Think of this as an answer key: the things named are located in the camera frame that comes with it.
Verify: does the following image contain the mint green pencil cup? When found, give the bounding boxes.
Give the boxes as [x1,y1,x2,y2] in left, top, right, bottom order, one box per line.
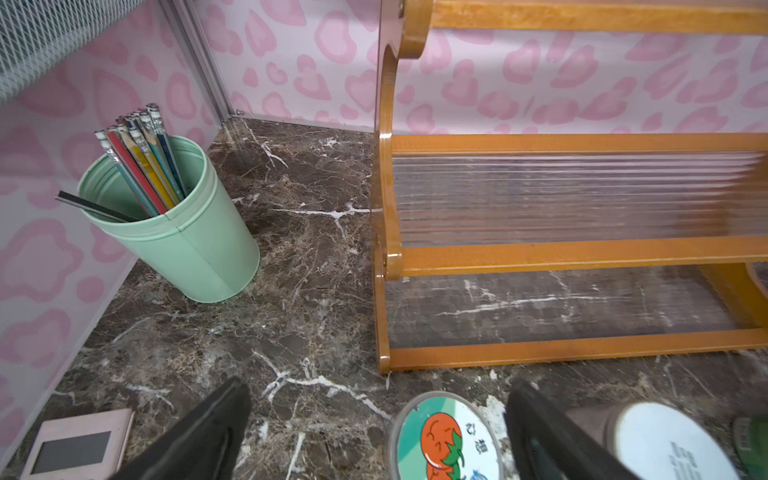
[77,136,261,303]

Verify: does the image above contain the white lid grey jar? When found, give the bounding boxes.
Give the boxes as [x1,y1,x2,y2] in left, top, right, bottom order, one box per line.
[567,402,739,479]

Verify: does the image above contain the pink calculator on table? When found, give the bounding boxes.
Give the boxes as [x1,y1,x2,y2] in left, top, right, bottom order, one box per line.
[21,408,134,479]

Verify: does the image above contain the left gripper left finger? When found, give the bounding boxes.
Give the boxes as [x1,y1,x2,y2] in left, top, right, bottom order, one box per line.
[113,377,251,480]

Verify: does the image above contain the tomato lid seed jar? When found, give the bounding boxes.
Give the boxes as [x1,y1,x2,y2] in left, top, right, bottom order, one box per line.
[385,391,505,480]

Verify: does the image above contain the white mesh side basket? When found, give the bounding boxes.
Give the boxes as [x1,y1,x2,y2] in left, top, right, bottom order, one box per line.
[1,0,141,103]

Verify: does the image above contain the green label seed jar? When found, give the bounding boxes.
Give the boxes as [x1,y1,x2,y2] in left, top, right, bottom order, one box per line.
[733,415,768,480]

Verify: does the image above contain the coloured pencils bundle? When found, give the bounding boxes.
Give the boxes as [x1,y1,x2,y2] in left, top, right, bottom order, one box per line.
[55,103,199,224]

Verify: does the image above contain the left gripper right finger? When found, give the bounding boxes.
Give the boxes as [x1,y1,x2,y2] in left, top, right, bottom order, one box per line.
[504,379,636,479]

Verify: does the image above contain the wooden three-tier shelf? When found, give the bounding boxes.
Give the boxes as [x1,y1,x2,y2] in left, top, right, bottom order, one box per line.
[371,1,767,374]

